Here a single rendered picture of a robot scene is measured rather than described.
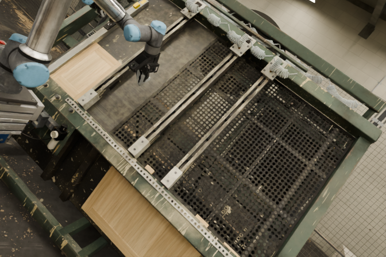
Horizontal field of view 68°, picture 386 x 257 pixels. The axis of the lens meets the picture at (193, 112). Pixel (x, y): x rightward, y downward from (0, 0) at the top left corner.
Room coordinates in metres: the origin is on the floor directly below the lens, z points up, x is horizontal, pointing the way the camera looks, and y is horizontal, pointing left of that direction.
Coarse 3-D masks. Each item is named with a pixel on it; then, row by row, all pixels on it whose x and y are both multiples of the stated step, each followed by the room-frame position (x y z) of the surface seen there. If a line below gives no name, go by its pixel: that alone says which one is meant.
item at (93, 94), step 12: (192, 0) 2.14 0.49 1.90; (180, 12) 2.24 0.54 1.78; (180, 24) 2.21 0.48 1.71; (168, 36) 2.14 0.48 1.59; (132, 60) 1.99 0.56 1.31; (120, 72) 1.91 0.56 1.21; (96, 84) 1.83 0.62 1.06; (108, 84) 1.85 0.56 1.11; (84, 96) 1.77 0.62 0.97; (96, 96) 1.81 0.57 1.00; (84, 108) 1.77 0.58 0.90
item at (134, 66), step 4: (140, 56) 1.42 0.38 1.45; (144, 56) 1.42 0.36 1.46; (136, 60) 1.40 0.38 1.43; (140, 60) 1.40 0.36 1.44; (144, 60) 1.40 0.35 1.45; (148, 60) 1.42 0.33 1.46; (132, 64) 1.38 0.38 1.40; (136, 64) 1.39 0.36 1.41; (140, 64) 1.39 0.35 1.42; (144, 64) 1.42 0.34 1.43; (132, 68) 1.37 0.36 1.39; (136, 68) 1.38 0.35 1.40
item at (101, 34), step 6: (132, 6) 2.28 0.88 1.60; (144, 6) 2.33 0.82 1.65; (132, 12) 2.25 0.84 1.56; (138, 12) 2.31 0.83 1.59; (102, 30) 2.11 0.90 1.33; (108, 30) 2.13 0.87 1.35; (90, 36) 2.07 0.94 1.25; (96, 36) 2.08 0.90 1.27; (102, 36) 2.11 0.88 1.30; (84, 42) 2.03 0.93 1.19; (90, 42) 2.04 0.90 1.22; (96, 42) 2.09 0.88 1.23; (78, 48) 2.00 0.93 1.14; (84, 48) 2.02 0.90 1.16; (66, 54) 1.96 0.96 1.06; (72, 54) 1.96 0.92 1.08; (60, 60) 1.92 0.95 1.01; (66, 60) 1.93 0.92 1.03; (54, 66) 1.89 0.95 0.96; (60, 66) 1.91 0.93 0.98
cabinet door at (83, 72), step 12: (96, 48) 2.05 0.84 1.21; (72, 60) 1.96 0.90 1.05; (84, 60) 1.98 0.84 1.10; (96, 60) 2.00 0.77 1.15; (108, 60) 2.01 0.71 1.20; (60, 72) 1.90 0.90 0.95; (72, 72) 1.91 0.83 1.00; (84, 72) 1.93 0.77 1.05; (96, 72) 1.94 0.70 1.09; (108, 72) 1.95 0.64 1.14; (60, 84) 1.85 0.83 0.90; (72, 84) 1.86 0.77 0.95; (84, 84) 1.88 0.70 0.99; (72, 96) 1.81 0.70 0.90
